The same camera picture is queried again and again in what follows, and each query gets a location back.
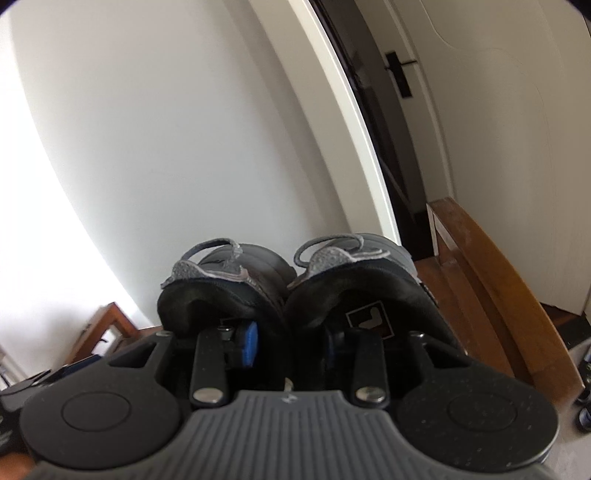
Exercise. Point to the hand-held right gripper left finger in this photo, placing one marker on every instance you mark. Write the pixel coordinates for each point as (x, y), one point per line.
(249, 344)

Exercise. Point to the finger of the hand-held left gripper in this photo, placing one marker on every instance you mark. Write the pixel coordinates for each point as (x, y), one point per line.
(78, 365)

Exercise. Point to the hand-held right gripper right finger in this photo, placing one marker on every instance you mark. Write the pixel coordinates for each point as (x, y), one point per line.
(339, 350)

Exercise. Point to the grey black cream sneaker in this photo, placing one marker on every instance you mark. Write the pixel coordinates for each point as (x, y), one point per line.
(392, 286)
(217, 295)

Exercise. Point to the wooden shoe rack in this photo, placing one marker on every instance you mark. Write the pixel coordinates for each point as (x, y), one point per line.
(489, 286)

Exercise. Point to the dark door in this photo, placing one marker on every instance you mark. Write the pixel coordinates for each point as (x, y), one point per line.
(369, 69)

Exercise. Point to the white door frame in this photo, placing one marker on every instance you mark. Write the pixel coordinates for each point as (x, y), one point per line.
(332, 92)

